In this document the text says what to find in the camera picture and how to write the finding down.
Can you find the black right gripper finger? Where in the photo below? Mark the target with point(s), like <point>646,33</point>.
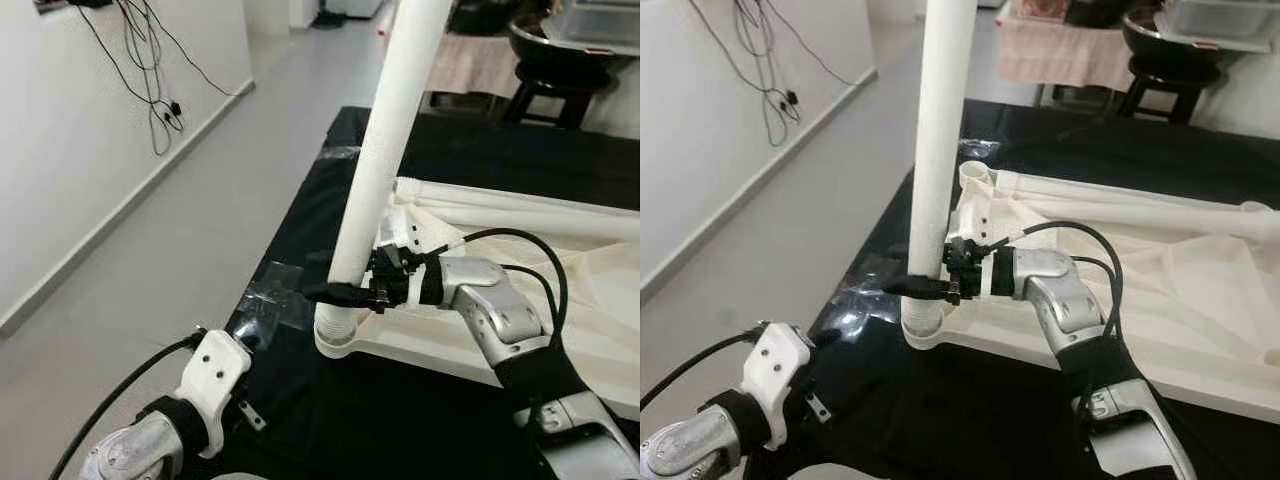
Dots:
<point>340,294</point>
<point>915,289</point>

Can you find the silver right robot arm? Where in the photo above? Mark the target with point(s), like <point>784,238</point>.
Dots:
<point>490,300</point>
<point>1060,295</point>

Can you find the clear plastic wrap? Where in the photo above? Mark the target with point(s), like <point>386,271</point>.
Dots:
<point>280,295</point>
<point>870,275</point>

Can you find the clear plastic bag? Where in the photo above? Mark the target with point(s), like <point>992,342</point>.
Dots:
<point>340,153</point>
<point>975,150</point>

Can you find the white plastic table top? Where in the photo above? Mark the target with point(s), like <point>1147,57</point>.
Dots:
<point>600,330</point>
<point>1200,330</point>

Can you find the pink towel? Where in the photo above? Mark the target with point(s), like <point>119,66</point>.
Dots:
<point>470,65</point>
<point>1060,55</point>

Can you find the black stool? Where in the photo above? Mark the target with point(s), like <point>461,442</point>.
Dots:
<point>560,75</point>
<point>1170,70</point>

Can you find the translucent storage box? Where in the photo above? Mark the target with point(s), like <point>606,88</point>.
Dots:
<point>1230,18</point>
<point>600,22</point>

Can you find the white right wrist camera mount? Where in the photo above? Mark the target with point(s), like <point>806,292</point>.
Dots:
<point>400,228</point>
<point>1002,275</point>

